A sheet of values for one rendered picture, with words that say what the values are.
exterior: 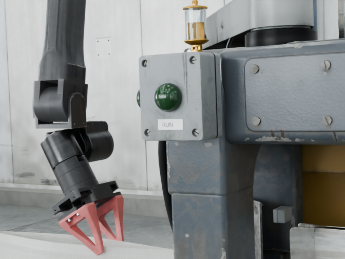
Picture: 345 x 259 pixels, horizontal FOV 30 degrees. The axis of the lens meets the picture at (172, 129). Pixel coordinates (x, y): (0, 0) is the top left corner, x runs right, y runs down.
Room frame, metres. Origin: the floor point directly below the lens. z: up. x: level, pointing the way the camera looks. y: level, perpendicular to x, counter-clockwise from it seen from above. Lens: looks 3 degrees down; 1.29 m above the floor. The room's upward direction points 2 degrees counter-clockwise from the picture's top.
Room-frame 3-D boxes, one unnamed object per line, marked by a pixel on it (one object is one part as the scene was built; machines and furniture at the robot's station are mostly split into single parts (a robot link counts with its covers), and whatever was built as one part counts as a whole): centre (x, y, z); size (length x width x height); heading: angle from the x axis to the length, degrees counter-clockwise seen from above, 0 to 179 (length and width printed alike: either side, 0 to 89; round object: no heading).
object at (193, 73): (0.68, -0.01, 1.29); 0.08 x 0.05 x 0.09; 59
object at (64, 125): (1.08, 0.16, 1.24); 0.11 x 0.09 x 0.12; 146
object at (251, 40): (0.82, -0.14, 1.35); 0.09 x 0.09 x 0.03
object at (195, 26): (0.74, -0.03, 1.37); 0.03 x 0.02 x 0.03; 59
